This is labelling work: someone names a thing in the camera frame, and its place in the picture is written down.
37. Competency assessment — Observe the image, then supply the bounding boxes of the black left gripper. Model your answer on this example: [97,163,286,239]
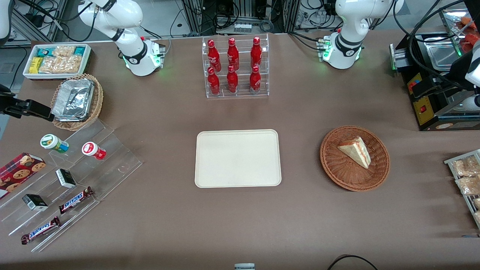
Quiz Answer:
[412,52,476,99]

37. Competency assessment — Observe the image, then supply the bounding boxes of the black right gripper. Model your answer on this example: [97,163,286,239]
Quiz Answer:
[0,84,55,123]

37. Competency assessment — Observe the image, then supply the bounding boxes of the triangular sandwich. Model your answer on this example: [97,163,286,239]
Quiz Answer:
[337,136,372,169]

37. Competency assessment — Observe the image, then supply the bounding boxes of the light woven wicker basket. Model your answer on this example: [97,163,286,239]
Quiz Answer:
[50,73,104,131]

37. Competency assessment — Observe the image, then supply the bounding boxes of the brown round wicker basket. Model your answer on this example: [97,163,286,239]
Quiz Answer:
[319,125,391,192]

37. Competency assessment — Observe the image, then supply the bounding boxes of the cream rectangular plastic tray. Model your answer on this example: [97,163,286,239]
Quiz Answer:
[194,129,282,188]

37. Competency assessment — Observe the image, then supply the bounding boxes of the black food warmer machine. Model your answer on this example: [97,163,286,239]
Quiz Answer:
[389,7,480,132]

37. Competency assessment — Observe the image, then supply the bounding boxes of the steel warmer pan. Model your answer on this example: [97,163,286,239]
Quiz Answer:
[427,44,462,71]

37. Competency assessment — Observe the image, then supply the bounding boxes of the green lid snack cup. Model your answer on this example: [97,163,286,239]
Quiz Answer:
[40,134,69,154]

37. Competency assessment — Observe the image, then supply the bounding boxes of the stacked aluminium foil trays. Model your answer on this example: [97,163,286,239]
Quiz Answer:
[51,78,95,122]

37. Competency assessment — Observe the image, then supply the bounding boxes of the large clear cracker bag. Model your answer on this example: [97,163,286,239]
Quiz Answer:
[39,55,83,74]

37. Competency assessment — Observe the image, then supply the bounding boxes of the small clear cracker bag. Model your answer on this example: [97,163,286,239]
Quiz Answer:
[52,45,76,58]

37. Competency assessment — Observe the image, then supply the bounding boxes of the red sausage food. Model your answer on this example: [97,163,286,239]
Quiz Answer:
[458,16,480,53]

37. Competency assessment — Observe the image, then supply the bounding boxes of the red plaid cookie box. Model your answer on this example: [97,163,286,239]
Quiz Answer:
[0,152,47,200]

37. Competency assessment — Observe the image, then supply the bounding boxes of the red lid snack cup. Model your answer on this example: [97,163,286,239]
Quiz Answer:
[82,142,107,161]

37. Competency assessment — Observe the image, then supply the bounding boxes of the white rectangular snack bin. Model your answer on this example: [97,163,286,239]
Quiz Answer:
[22,43,92,81]

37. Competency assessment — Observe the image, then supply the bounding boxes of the small black white box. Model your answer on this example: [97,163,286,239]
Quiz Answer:
[22,194,49,212]
[55,169,77,189]

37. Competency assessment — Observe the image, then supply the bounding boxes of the clear acrylic step display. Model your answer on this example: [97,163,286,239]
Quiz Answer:
[0,118,144,253]

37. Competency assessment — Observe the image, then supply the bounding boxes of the brown snickers bar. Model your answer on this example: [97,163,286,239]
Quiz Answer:
[58,186,94,215]
[21,216,61,245]

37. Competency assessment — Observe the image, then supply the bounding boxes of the red cola bottle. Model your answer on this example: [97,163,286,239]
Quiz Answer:
[249,65,262,93]
[207,67,221,95]
[207,39,222,72]
[250,36,263,69]
[227,37,240,71]
[226,65,239,94]

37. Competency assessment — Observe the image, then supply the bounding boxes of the clear acrylic bottle rack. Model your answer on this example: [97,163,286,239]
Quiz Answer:
[202,33,270,99]

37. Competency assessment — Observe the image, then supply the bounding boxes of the grey wire rack tray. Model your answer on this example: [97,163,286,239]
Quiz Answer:
[444,149,480,230]

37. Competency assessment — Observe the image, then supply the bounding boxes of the black cable on table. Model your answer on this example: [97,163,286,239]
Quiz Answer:
[327,255,379,270]

